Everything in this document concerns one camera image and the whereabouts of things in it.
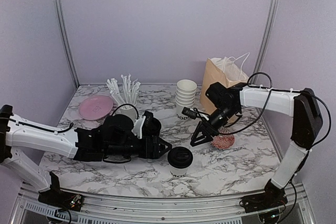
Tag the brown paper bag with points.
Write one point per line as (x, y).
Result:
(228, 71)

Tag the stack of black lids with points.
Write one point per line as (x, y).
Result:
(154, 127)

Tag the left aluminium frame post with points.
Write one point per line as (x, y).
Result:
(65, 42)

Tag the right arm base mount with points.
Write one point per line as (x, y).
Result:
(271, 197)

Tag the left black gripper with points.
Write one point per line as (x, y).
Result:
(154, 152)

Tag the black plastic cup lid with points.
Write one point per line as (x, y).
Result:
(180, 153)

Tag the red patterned bowl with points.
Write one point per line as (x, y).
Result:
(223, 142)

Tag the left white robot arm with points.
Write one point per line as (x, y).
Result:
(17, 132)

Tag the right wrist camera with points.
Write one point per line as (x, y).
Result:
(194, 113)

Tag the aluminium front rail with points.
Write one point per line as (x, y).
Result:
(98, 208)

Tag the stack of white cups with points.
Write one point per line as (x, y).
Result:
(184, 96)

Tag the pink plate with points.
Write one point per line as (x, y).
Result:
(95, 107)

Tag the white paper coffee cup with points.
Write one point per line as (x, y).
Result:
(179, 167)

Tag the aluminium frame post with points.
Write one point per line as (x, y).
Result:
(65, 42)
(271, 16)

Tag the right aluminium frame post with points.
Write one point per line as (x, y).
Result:
(271, 16)

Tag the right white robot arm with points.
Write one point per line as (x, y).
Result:
(301, 108)

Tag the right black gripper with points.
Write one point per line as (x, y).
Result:
(207, 130)

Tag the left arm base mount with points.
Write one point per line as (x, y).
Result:
(54, 196)

